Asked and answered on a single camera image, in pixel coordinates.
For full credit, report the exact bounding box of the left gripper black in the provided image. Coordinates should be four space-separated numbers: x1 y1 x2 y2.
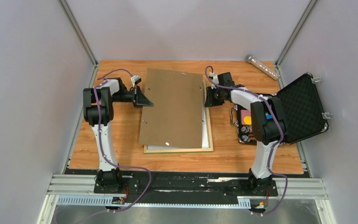
111 86 154 109

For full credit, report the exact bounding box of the brown frame backing board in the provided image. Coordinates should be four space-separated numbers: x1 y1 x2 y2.
138 68 204 148

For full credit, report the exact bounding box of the wooden picture frame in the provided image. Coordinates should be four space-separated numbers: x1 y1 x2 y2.
143 80 214 154

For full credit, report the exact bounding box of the autumn forest photo board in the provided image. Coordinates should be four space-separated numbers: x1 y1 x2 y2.
147 86 211 151

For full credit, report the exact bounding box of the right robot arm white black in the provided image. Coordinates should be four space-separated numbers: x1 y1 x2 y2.
205 72 287 195

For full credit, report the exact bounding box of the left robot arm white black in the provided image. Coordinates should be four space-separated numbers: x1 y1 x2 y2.
83 78 154 193

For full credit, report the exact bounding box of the yellow poker chip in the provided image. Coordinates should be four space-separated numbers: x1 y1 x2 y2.
242 116 252 125

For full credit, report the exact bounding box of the silver glitter microphone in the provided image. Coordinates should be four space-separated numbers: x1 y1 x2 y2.
246 54 280 81

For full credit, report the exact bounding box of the black poker chip case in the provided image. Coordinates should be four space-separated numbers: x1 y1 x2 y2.
230 72 333 146

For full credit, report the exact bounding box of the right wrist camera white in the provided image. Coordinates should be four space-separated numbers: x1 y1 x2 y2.
209 72 219 85

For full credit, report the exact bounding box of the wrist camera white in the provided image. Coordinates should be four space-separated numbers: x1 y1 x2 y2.
131 75 142 87
209 72 219 85

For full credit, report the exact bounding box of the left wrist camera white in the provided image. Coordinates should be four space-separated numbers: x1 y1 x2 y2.
131 75 142 87

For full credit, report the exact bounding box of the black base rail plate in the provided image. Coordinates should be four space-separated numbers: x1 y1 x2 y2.
94 170 278 205

